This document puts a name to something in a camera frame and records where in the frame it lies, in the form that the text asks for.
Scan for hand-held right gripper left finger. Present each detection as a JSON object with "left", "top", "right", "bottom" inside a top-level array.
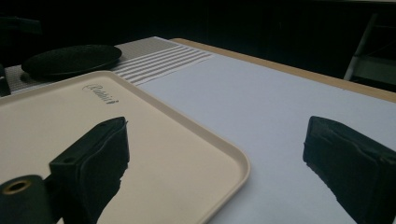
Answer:
[{"left": 49, "top": 116, "right": 131, "bottom": 224}]

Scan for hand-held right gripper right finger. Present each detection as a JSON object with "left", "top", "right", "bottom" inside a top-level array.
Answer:
[{"left": 303, "top": 116, "right": 396, "bottom": 224}]

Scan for beige plastic tray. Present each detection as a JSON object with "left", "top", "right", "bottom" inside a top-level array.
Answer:
[{"left": 0, "top": 70, "right": 251, "bottom": 224}]

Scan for metal stand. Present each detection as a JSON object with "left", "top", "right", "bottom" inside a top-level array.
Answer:
[{"left": 343, "top": 12, "right": 396, "bottom": 87}]

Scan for black round plate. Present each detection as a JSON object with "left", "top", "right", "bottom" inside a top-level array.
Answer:
[{"left": 21, "top": 44, "right": 123, "bottom": 80}]

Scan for grey striped placemat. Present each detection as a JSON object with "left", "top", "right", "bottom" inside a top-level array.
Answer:
[{"left": 4, "top": 35, "right": 216, "bottom": 95}]

